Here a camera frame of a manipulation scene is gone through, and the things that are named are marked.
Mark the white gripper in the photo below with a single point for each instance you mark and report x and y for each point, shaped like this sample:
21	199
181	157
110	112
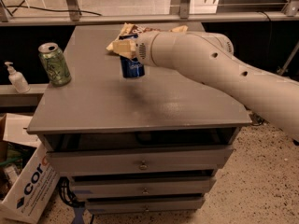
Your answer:
143	48

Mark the blue pepsi can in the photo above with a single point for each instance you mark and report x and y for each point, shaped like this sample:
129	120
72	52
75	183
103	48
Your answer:
131	68

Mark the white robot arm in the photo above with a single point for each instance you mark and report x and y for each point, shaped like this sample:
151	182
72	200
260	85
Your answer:
206	58

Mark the green soda can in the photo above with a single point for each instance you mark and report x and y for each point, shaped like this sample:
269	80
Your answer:
54	63

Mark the brown chip bag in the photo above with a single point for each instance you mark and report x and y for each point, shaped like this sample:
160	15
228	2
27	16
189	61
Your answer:
129	31

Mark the grey drawer cabinet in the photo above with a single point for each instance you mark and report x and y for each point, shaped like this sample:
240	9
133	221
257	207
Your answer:
148	144

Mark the white pump bottle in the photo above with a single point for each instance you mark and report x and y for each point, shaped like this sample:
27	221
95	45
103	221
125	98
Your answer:
17	79

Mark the white cardboard box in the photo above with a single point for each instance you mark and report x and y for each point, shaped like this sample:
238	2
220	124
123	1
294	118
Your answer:
31	191

